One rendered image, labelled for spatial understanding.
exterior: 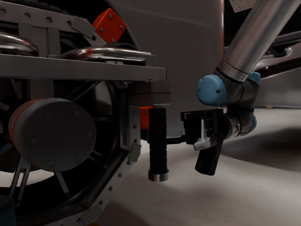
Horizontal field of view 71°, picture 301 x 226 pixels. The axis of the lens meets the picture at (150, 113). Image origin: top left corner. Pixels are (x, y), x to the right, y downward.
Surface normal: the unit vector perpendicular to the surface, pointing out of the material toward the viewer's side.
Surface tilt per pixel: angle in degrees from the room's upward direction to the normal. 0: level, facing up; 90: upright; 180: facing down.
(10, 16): 90
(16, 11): 90
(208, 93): 90
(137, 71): 90
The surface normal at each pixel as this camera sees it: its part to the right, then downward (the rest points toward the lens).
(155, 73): 0.61, 0.05
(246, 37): -0.72, 0.13
